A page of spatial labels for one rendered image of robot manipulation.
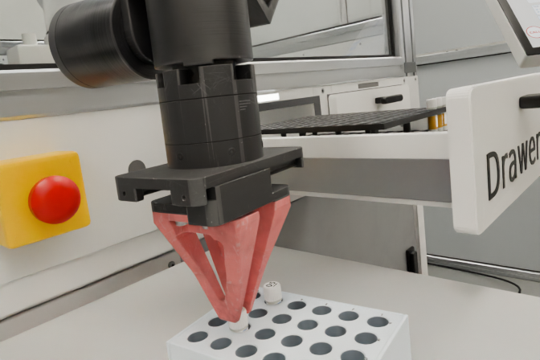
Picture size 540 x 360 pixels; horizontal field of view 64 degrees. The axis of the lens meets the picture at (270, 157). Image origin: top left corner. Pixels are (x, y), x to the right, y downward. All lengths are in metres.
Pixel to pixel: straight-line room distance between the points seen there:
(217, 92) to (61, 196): 0.20
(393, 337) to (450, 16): 2.00
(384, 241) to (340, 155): 0.60
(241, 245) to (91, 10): 0.16
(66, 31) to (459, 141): 0.27
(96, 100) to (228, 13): 0.27
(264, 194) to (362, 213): 0.67
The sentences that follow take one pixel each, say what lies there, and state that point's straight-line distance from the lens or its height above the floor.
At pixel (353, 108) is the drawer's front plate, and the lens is 0.81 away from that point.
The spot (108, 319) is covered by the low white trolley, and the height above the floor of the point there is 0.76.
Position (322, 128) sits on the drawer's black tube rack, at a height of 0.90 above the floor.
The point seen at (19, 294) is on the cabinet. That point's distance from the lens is 0.49.
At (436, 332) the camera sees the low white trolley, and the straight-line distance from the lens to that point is 0.35.
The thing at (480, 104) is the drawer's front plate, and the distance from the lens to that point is 0.36.
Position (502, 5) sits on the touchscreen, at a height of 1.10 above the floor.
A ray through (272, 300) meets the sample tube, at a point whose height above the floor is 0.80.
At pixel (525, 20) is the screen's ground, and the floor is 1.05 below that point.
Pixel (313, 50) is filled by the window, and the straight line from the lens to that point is 0.78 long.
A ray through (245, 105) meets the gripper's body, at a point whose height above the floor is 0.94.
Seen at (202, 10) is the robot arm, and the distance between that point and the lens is 0.24.
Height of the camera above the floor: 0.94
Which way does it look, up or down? 8 degrees down
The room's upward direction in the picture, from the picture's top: 7 degrees counter-clockwise
